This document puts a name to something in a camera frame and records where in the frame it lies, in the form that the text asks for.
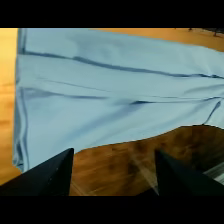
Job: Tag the light blue shirt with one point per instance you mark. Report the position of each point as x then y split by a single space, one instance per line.
110 100

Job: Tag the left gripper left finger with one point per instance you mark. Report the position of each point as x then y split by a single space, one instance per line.
50 178

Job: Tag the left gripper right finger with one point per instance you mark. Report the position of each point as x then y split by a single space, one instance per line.
181 180

